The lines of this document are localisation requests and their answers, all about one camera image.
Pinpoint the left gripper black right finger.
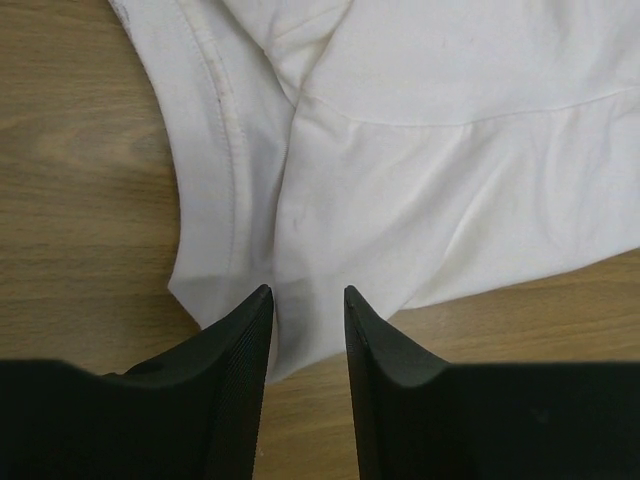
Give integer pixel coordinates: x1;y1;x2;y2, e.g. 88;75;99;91
344;287;639;479

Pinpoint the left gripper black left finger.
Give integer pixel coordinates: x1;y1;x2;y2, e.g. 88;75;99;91
1;286;273;479

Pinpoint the white t shirt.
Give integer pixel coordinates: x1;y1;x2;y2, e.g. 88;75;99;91
112;1;639;381

